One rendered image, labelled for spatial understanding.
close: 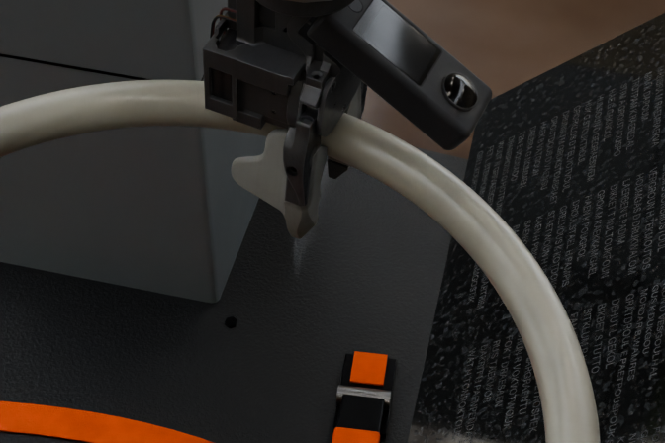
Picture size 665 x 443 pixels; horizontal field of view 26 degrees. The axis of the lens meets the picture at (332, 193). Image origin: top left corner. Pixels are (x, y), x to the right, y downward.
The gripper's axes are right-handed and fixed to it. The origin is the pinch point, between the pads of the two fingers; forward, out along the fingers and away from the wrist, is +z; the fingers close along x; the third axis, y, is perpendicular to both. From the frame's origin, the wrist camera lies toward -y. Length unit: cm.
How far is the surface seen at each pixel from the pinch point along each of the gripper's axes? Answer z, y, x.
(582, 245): 15.5, -15.6, -16.9
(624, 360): 10.4, -22.1, -3.7
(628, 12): 91, 0, -135
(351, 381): 87, 12, -42
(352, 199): 89, 26, -73
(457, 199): -7.5, -9.8, 2.7
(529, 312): -6.9, -16.6, 8.4
